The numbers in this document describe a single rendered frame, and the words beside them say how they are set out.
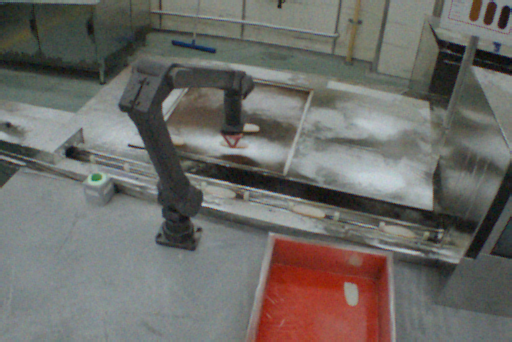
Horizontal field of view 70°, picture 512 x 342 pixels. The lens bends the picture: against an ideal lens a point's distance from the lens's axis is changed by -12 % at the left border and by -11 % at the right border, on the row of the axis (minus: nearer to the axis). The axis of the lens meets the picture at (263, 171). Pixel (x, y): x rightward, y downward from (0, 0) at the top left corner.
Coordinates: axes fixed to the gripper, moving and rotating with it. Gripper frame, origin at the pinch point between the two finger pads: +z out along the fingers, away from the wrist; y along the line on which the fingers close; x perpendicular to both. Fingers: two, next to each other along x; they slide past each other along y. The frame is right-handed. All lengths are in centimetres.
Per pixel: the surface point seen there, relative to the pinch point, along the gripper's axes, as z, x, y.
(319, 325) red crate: 4, 32, 57
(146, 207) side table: 8.1, -22.5, 25.6
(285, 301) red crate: 4, 23, 51
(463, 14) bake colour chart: -31, 83, -64
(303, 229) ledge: 4.2, 25.7, 28.1
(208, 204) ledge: 4.4, -2.9, 23.7
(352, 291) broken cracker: 5, 40, 46
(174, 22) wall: 130, -153, -361
